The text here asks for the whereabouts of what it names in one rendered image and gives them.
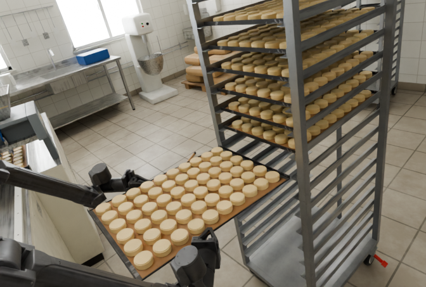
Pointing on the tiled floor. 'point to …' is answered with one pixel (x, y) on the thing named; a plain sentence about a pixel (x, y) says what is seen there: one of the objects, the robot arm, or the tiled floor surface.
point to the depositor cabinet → (63, 216)
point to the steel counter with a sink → (60, 80)
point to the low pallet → (197, 85)
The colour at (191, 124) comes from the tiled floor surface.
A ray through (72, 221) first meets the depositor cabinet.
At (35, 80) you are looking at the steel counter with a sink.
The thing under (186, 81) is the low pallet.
